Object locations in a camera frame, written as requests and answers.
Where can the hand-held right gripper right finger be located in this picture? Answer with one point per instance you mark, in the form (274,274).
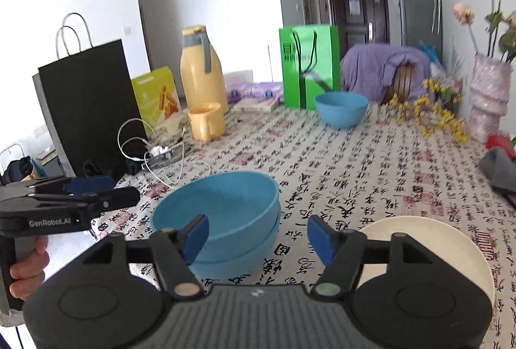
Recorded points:
(320,238)

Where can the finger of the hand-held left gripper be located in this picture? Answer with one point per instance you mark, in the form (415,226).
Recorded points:
(121,197)
(89,184)

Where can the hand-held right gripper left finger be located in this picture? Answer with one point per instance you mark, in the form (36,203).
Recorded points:
(195,237)

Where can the blue bowl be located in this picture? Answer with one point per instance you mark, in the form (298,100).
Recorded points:
(242,261)
(225,204)
(342,111)

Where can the cream plate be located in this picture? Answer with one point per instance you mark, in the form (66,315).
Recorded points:
(443,240)

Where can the person's left hand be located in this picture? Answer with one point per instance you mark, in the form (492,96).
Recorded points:
(28,276)

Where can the white charger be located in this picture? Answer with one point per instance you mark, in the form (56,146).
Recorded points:
(159,150)

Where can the black paper bag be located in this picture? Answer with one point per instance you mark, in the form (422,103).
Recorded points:
(88,107)

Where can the green and yellow snack box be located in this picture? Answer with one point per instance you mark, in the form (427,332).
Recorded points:
(155,99)

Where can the yellow plastic cup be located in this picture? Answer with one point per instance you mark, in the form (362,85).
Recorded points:
(205,123)

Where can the yellow thermos jug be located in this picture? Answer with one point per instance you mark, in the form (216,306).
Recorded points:
(201,79)

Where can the white flat box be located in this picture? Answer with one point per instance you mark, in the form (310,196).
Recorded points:
(256,104)

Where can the purple tissue pack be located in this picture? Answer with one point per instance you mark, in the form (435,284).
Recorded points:
(268,90)

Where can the green paper bag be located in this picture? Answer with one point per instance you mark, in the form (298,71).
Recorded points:
(292,79)

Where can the yellow flower sprig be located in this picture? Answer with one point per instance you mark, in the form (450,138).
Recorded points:
(447,119)

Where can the wooden chair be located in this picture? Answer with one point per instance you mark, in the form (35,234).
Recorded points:
(405,85)

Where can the purple jacket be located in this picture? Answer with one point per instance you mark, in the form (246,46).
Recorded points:
(371,66)

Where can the grey cloth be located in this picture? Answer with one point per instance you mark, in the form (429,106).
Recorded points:
(500,171)

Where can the red packet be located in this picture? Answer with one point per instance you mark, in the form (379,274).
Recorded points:
(498,141)

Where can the dark brown door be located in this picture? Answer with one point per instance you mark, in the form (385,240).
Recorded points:
(358,26)

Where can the speckled pink vase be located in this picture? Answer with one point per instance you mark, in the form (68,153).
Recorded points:
(490,99)

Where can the grey refrigerator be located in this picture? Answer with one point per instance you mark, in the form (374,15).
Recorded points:
(419,18)

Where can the folded umbrella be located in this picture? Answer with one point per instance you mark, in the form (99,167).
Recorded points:
(434,2)

